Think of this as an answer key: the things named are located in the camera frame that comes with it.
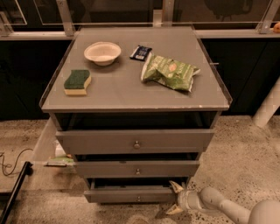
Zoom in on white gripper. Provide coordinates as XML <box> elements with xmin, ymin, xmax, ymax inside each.
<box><xmin>166</xmin><ymin>180</ymin><xmax>200</xmax><ymax>215</ymax></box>

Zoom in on grey bottom drawer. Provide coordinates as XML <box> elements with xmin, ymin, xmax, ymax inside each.
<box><xmin>84</xmin><ymin>177</ymin><xmax>189</xmax><ymax>203</ymax></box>

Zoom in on grey drawer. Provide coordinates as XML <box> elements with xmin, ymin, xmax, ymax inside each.
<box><xmin>56</xmin><ymin>129</ymin><xmax>214</xmax><ymax>155</ymax></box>
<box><xmin>84</xmin><ymin>177</ymin><xmax>189</xmax><ymax>203</ymax></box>
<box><xmin>75</xmin><ymin>160</ymin><xmax>200</xmax><ymax>179</ymax></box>

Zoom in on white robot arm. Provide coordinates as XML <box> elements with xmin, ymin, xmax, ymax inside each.
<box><xmin>166</xmin><ymin>180</ymin><xmax>280</xmax><ymax>224</ymax></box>

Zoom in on grey middle drawer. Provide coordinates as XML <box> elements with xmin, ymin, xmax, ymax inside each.
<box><xmin>75</xmin><ymin>160</ymin><xmax>200</xmax><ymax>179</ymax></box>

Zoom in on grey drawer cabinet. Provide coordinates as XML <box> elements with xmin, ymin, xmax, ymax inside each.
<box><xmin>38</xmin><ymin>25</ymin><xmax>234</xmax><ymax>187</ymax></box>

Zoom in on grey top drawer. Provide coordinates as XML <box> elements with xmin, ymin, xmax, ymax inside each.
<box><xmin>56</xmin><ymin>129</ymin><xmax>214</xmax><ymax>155</ymax></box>

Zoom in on green chip bag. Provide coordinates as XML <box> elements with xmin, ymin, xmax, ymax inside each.
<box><xmin>141</xmin><ymin>53</ymin><xmax>200</xmax><ymax>92</ymax></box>

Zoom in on clear plastic bin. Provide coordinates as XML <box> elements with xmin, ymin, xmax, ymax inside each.
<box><xmin>31</xmin><ymin>119</ymin><xmax>76</xmax><ymax>175</ymax></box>

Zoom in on white pole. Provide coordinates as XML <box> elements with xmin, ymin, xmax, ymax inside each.
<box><xmin>252</xmin><ymin>77</ymin><xmax>280</xmax><ymax>128</ymax></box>

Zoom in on dark blue snack packet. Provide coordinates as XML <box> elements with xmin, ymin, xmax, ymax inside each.
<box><xmin>129</xmin><ymin>45</ymin><xmax>151</xmax><ymax>61</ymax></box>

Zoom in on black metal bar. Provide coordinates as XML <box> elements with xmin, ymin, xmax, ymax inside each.
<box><xmin>0</xmin><ymin>161</ymin><xmax>33</xmax><ymax>224</ymax></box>

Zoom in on green yellow sponge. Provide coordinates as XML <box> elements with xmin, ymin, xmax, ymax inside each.
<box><xmin>64</xmin><ymin>70</ymin><xmax>91</xmax><ymax>95</ymax></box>

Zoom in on white paper bowl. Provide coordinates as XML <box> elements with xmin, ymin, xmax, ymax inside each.
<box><xmin>84</xmin><ymin>42</ymin><xmax>122</xmax><ymax>66</ymax></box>

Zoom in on orange fruit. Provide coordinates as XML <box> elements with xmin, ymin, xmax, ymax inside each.
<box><xmin>273</xmin><ymin>22</ymin><xmax>280</xmax><ymax>33</ymax></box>

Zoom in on metal window railing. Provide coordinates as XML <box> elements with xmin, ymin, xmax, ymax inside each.
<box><xmin>0</xmin><ymin>0</ymin><xmax>279</xmax><ymax>40</ymax></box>

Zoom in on black cable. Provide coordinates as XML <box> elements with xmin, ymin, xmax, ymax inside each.
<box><xmin>0</xmin><ymin>148</ymin><xmax>34</xmax><ymax>178</ymax></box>

